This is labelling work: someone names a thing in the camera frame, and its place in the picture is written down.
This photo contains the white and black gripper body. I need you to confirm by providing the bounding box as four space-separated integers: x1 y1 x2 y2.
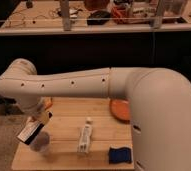
17 112 53 145

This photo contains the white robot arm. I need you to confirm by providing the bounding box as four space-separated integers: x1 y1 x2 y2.
0 58 191 171

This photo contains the white ceramic cup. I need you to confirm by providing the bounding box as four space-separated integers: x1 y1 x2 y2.
30 132 50 155

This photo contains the white tube with cap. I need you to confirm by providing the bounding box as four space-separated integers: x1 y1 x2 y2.
77 117 93 154

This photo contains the wooden cutting board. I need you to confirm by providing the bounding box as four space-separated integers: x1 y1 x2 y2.
12 98 134 171

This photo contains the blue sponge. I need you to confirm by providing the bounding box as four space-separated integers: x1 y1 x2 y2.
108 147 132 164

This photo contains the orange round plate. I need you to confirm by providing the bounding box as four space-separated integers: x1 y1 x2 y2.
109 99 130 122

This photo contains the black computer mouse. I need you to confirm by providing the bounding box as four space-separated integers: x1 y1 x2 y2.
87 10 111 25

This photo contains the grey metal post left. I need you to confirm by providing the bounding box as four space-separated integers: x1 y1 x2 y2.
59 0 71 31

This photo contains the grey metal post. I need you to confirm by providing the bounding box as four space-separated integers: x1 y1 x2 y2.
152 0 165 29
59 0 71 31

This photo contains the grey metal post right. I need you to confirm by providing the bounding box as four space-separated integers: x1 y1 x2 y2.
152 0 165 29

